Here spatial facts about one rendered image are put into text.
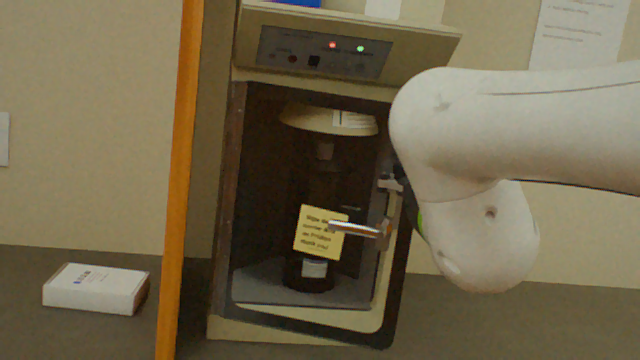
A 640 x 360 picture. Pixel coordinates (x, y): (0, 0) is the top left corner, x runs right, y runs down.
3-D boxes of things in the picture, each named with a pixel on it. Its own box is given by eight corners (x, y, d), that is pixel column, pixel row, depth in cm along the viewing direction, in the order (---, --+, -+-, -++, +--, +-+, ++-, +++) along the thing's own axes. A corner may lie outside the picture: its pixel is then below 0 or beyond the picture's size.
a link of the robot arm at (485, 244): (468, 330, 71) (571, 285, 72) (428, 217, 67) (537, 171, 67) (427, 276, 84) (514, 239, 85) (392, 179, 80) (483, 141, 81)
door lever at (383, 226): (331, 224, 115) (334, 208, 115) (391, 235, 114) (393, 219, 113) (325, 233, 110) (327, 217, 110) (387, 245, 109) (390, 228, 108)
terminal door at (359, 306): (214, 314, 124) (238, 78, 113) (392, 351, 120) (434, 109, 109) (213, 316, 123) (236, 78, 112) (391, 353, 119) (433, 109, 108)
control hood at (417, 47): (231, 63, 113) (237, -3, 110) (431, 88, 119) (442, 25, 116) (233, 72, 102) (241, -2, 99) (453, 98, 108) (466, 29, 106)
